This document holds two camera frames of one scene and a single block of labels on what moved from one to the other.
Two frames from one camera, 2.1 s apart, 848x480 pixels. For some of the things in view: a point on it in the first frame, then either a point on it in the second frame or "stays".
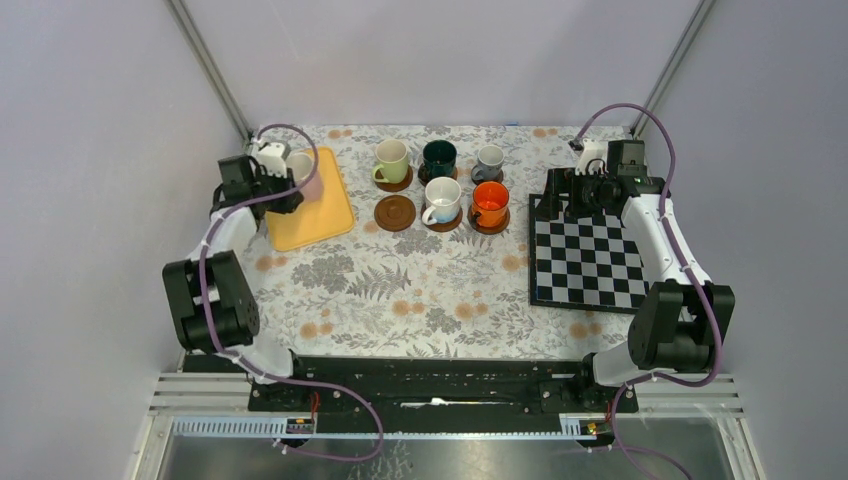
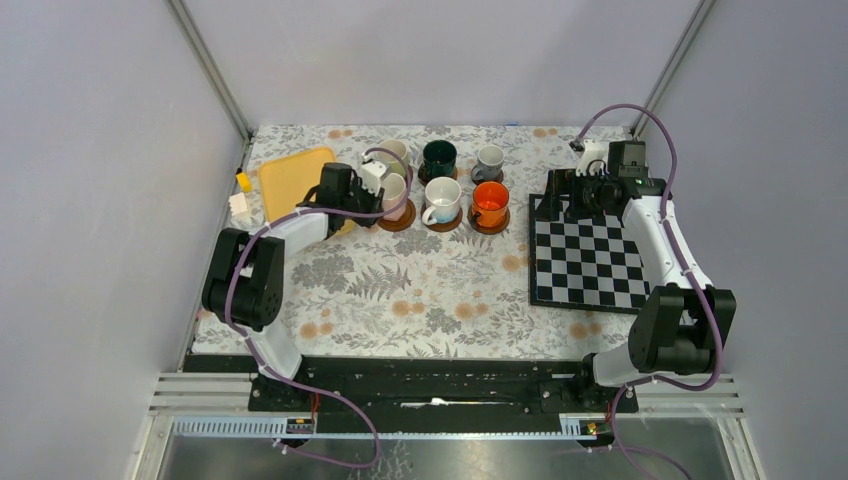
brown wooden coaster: x=443 y=227 stays
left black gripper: x=288 y=204 -> x=375 y=202
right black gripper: x=562 y=182 stays
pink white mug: x=300 y=161 -> x=395 y=191
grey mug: x=489 y=158 stays
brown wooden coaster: x=422 y=177 stays
